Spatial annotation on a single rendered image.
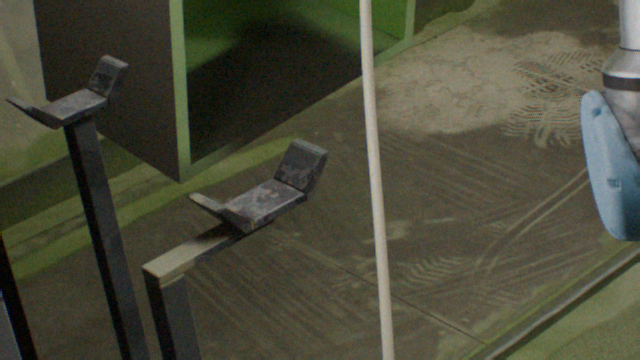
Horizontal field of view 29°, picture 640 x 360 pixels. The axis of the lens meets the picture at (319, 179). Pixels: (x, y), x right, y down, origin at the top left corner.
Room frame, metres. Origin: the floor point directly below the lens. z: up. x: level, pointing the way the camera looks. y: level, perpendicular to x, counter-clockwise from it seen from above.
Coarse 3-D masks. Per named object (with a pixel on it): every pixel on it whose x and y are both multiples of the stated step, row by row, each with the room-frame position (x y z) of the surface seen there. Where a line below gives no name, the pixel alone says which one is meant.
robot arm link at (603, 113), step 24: (624, 0) 1.06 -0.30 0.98; (624, 24) 1.06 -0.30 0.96; (624, 48) 1.05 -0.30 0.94; (624, 72) 1.02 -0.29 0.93; (600, 96) 1.04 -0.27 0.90; (624, 96) 1.02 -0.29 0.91; (600, 120) 1.01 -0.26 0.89; (624, 120) 1.00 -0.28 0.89; (600, 144) 0.99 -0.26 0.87; (624, 144) 0.98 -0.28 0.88; (600, 168) 1.00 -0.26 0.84; (624, 168) 0.97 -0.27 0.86; (600, 192) 1.02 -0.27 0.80; (624, 192) 0.96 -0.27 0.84; (624, 216) 0.96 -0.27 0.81; (624, 240) 0.99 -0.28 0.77
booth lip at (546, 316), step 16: (624, 256) 2.00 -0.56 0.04; (592, 272) 1.96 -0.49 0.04; (608, 272) 1.95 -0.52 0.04; (624, 272) 1.98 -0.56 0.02; (576, 288) 1.91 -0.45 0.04; (592, 288) 1.92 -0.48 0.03; (560, 304) 1.87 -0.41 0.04; (576, 304) 1.89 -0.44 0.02; (528, 320) 1.84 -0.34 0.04; (544, 320) 1.84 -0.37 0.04; (512, 336) 1.80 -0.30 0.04; (528, 336) 1.81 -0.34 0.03; (480, 352) 1.76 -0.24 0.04; (496, 352) 1.76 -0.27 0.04; (512, 352) 1.78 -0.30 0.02
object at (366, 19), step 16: (368, 0) 1.65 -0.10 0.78; (368, 16) 1.65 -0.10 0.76; (368, 32) 1.64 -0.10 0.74; (368, 48) 1.63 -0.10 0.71; (368, 64) 1.62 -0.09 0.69; (368, 80) 1.62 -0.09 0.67; (368, 96) 1.61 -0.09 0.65; (368, 112) 1.60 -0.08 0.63; (368, 128) 1.59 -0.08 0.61; (368, 144) 1.59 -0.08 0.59; (384, 224) 1.53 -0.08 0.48; (384, 240) 1.52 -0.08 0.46; (384, 256) 1.51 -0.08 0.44; (384, 272) 1.50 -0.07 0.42; (384, 288) 1.49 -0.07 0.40; (384, 304) 1.47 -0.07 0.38; (384, 320) 1.46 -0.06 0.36; (384, 336) 1.45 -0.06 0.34; (384, 352) 1.44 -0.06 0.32
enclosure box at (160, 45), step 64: (64, 0) 1.93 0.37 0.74; (128, 0) 1.80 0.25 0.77; (192, 0) 2.26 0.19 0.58; (256, 0) 2.36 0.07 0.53; (320, 0) 2.36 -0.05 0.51; (384, 0) 2.23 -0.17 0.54; (64, 64) 1.96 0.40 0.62; (192, 64) 2.13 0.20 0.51; (256, 64) 2.13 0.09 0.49; (320, 64) 2.13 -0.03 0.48; (128, 128) 1.86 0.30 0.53; (192, 128) 1.93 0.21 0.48; (256, 128) 1.90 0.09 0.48
